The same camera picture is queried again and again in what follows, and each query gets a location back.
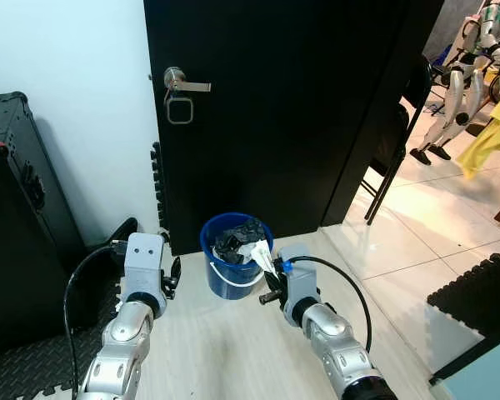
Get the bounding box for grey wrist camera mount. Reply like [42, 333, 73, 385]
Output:
[123, 233, 166, 299]
[279, 244, 319, 305]

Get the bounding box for black folding chair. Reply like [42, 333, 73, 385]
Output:
[362, 54, 434, 226]

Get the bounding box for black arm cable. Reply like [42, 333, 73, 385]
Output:
[64, 240, 126, 394]
[290, 255, 373, 356]

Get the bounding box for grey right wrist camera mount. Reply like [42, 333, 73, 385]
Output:
[279, 244, 319, 305]

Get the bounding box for black foam door edge strip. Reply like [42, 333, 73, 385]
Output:
[150, 142, 166, 236]

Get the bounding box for black wedge-shaped object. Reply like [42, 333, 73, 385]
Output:
[108, 218, 140, 251]

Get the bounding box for black foam floor mat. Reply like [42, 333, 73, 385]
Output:
[427, 254, 500, 338]
[0, 275, 122, 400]

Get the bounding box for square door lock plate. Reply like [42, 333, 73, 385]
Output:
[166, 92, 195, 126]

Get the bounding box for blue plastic bucket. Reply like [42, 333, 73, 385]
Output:
[200, 212, 274, 299]

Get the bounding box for yellow cloth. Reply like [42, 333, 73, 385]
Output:
[458, 83, 500, 180]

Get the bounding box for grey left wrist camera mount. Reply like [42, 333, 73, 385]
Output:
[123, 233, 166, 299]

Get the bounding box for black door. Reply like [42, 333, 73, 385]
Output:
[143, 0, 445, 255]

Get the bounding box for silver door handle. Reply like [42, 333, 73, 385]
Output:
[163, 67, 213, 94]

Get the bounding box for white tissue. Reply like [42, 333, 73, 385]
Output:
[237, 240, 278, 274]

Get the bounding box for white humanoid robot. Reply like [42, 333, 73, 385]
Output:
[408, 0, 500, 166]

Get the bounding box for pale teal furniture panel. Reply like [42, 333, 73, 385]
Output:
[433, 333, 500, 400]

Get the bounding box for black flight case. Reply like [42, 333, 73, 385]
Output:
[0, 92, 93, 351]

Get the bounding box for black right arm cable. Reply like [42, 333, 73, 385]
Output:
[290, 255, 373, 356]

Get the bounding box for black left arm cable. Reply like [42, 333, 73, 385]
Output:
[64, 240, 126, 394]

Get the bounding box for black bin bag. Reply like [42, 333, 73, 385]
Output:
[212, 218, 268, 266]

